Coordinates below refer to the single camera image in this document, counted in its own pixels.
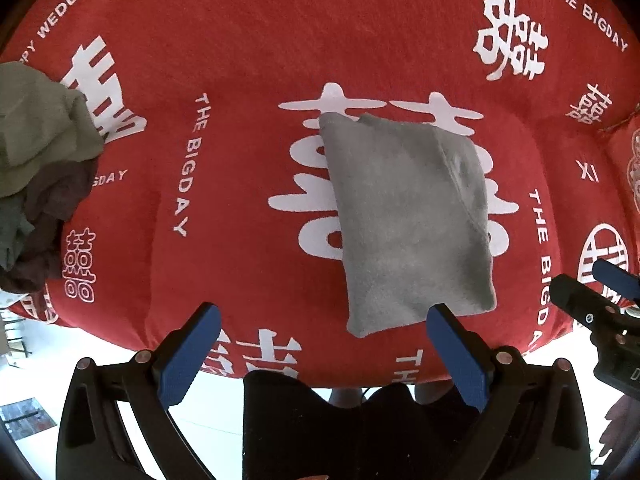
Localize olive green garment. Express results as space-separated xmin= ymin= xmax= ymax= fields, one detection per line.
xmin=1 ymin=62 xmax=104 ymax=197

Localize dark brown garment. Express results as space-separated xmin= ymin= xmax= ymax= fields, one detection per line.
xmin=1 ymin=158 xmax=98 ymax=294

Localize person's black shorts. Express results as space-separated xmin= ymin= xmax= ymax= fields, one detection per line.
xmin=243 ymin=370 xmax=480 ymax=479

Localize red embroidered pillow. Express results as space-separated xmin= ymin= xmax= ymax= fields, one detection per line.
xmin=598 ymin=112 xmax=640 ymax=231

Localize grey knit sweater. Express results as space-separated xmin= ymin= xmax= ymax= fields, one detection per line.
xmin=319 ymin=113 xmax=497 ymax=338

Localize dark teal garment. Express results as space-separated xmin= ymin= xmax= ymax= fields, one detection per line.
xmin=0 ymin=193 xmax=35 ymax=271

